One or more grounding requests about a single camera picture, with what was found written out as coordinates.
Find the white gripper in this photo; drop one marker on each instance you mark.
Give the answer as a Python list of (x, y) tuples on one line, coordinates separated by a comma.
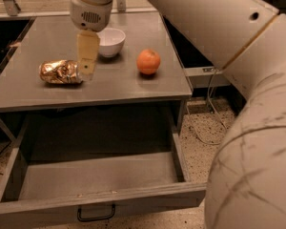
[(90, 15)]

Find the crushed orange gold can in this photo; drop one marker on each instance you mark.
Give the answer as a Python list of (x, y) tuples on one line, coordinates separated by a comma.
[(59, 72)]

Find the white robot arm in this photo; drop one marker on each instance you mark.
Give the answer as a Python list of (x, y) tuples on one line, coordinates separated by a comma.
[(246, 40)]

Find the open grey top drawer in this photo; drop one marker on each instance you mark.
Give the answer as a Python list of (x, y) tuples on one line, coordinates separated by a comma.
[(126, 155)]

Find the white ceramic bowl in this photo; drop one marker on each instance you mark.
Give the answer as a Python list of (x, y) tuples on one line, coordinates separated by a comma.
[(111, 42)]

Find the orange fruit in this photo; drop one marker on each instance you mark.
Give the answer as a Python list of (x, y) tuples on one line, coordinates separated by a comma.
[(148, 61)]

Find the grey cabinet counter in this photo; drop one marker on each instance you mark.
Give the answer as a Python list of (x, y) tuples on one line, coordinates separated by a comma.
[(114, 81)]

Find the grey metal bracket block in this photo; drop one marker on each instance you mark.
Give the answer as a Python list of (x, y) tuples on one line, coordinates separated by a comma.
[(202, 77)]

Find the black drawer handle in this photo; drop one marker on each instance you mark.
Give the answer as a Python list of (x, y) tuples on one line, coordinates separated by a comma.
[(95, 213)]

